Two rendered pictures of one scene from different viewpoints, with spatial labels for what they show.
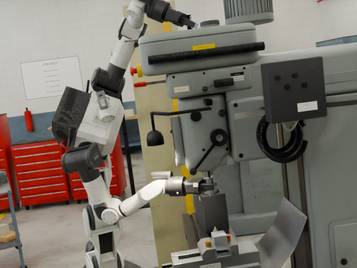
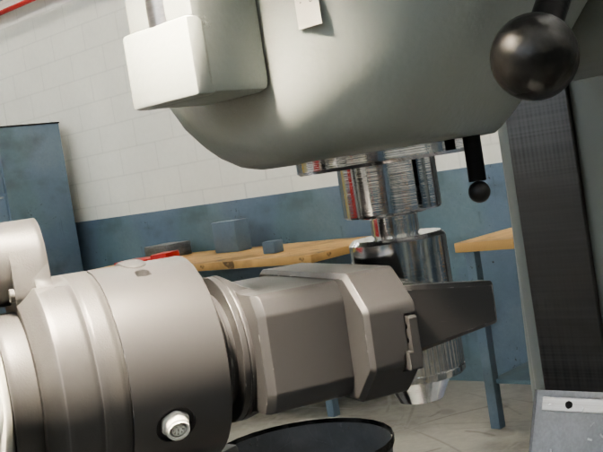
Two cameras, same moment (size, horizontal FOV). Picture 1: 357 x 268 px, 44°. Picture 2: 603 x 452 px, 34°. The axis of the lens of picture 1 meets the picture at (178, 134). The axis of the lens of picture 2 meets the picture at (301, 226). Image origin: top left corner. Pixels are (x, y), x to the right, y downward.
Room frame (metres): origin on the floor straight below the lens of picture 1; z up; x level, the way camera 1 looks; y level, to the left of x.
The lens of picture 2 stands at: (1.54, 0.26, 1.31)
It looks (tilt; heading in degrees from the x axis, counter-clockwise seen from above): 3 degrees down; 316
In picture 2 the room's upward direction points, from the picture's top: 9 degrees counter-clockwise
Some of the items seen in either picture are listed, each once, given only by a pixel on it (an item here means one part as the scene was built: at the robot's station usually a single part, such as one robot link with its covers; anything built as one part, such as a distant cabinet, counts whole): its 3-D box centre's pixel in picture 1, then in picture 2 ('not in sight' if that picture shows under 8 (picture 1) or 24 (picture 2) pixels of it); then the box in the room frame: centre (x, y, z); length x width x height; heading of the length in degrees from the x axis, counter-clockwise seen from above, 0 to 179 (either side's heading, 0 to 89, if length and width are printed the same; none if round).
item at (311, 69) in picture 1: (294, 90); not in sight; (1.53, -0.42, 1.62); 0.20 x 0.09 x 0.21; 93
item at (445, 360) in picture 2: (209, 186); (408, 315); (1.85, -0.10, 1.23); 0.05 x 0.05 x 0.06
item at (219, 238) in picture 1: (219, 240); not in sight; (1.70, -0.11, 1.04); 0.06 x 0.05 x 0.06; 5
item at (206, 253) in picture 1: (206, 248); not in sight; (1.70, -0.06, 1.02); 0.12 x 0.06 x 0.04; 5
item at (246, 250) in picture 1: (214, 254); not in sight; (1.70, -0.08, 0.98); 0.35 x 0.15 x 0.11; 95
